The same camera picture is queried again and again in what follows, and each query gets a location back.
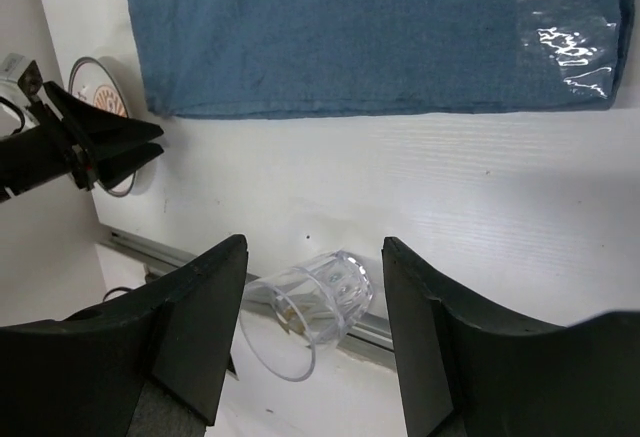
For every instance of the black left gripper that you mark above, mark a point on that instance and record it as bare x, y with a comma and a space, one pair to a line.
52, 130

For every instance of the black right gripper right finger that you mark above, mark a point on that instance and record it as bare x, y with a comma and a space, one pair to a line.
468, 366

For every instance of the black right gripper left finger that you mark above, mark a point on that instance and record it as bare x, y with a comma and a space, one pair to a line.
151, 362

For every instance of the blue cloth placemat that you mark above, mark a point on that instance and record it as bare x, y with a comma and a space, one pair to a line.
281, 59

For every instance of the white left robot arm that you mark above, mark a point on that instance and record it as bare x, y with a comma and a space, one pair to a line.
84, 131

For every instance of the orange patterned plate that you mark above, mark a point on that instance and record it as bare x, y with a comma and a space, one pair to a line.
93, 81

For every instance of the clear plastic cup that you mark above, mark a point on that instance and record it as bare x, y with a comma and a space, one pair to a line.
293, 317

